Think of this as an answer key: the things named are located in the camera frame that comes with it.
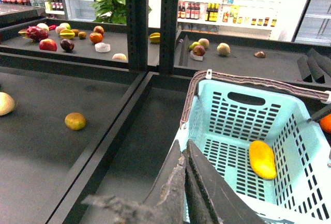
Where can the worn black left gripper right finger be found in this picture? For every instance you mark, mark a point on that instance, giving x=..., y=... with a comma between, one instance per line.
x=210, y=199

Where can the worn black left gripper left finger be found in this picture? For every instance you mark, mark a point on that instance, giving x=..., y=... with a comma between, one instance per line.
x=163, y=204

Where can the yellow mango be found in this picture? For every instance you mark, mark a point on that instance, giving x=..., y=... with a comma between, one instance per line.
x=262, y=160

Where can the light teal plastic basket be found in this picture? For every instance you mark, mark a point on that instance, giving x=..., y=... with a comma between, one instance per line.
x=260, y=137

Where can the brown kiwi fruit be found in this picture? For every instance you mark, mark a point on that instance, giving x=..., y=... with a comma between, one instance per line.
x=75, y=121

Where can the pale pear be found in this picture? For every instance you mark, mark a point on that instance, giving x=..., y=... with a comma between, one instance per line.
x=223, y=49

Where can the orange persimmon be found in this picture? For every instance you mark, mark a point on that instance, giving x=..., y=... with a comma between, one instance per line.
x=96, y=37

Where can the dark purple fruit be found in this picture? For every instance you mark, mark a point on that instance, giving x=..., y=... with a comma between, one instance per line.
x=67, y=45

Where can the pale round melon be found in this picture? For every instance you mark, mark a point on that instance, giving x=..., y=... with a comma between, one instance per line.
x=7, y=104

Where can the yellow star fruit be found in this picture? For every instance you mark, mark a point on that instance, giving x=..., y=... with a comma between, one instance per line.
x=67, y=34

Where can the red apple on back shelf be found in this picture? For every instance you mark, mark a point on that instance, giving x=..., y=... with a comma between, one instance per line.
x=48, y=45

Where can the green potted plant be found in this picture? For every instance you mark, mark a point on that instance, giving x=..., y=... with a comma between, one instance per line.
x=121, y=11

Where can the pink dragon fruit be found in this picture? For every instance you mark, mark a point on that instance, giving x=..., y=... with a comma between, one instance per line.
x=34, y=33

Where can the black shelf post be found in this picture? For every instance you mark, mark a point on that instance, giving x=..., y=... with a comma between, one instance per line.
x=163, y=17

